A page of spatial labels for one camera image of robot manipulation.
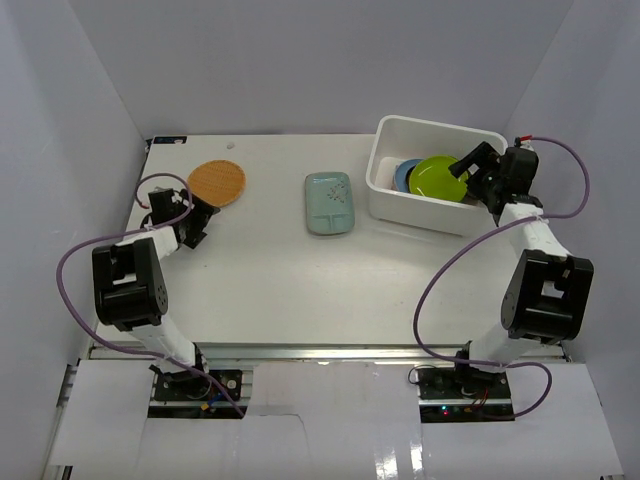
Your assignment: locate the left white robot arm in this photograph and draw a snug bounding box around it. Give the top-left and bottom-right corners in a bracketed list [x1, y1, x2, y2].
[92, 188, 220, 399]

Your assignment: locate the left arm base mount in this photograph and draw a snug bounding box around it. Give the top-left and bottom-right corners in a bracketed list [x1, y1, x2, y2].
[148, 365, 247, 420]

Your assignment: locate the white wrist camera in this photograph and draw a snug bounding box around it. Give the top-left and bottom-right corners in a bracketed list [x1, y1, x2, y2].
[513, 135, 534, 151]
[148, 187, 183, 209]

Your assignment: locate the orange woven round plate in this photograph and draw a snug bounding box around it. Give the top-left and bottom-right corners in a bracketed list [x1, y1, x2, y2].
[187, 160, 246, 207]

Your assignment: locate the blue round plate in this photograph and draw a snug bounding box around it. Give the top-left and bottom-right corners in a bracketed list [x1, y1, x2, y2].
[392, 159, 422, 193]

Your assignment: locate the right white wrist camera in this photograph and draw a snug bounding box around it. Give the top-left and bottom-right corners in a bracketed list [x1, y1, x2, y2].
[513, 135, 534, 151]

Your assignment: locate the green round plate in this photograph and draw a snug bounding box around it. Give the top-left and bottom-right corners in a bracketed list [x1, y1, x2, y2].
[408, 155, 468, 202]

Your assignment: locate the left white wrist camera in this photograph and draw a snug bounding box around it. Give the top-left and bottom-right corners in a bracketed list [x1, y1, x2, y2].
[148, 187, 183, 209]

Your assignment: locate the white plastic bin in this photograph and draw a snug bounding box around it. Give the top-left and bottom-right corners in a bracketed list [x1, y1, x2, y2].
[365, 115, 508, 237]

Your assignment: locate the dark label sticker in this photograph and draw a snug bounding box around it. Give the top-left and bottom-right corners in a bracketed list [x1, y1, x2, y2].
[153, 136, 188, 145]

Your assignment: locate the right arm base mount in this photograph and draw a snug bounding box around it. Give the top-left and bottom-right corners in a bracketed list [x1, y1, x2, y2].
[407, 365, 515, 424]

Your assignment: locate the aluminium frame rail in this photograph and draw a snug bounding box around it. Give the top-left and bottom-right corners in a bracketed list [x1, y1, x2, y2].
[50, 339, 558, 479]

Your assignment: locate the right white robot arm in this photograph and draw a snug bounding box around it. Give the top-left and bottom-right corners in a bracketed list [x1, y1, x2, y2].
[449, 138, 594, 399]

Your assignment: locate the teal rectangular ceramic plate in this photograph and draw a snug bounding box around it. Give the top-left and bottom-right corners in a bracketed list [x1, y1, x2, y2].
[304, 172, 355, 236]

